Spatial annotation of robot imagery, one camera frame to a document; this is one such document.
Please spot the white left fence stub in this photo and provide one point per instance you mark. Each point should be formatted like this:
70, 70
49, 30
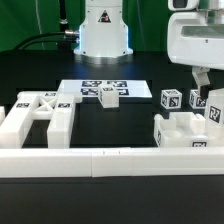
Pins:
2, 114

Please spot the white chair seat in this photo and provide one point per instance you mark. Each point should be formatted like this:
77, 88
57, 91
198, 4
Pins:
186, 129

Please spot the white tagged cube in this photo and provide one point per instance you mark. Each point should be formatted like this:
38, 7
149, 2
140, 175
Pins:
171, 99
196, 101

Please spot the white tagged cube right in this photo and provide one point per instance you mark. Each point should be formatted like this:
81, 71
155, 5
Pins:
196, 101

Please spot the white tagged cube left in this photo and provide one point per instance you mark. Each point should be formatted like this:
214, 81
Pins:
171, 99

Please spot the white chair back frame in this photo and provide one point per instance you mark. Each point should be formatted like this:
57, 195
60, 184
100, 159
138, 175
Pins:
57, 108

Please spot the white front fence wall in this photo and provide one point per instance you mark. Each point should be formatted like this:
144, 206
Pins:
110, 162

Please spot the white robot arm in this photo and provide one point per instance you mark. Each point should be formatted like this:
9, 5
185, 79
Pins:
214, 9

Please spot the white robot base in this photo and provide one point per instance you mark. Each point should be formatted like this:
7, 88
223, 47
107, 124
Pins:
103, 35

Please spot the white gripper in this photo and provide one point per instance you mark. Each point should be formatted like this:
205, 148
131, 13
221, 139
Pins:
191, 41

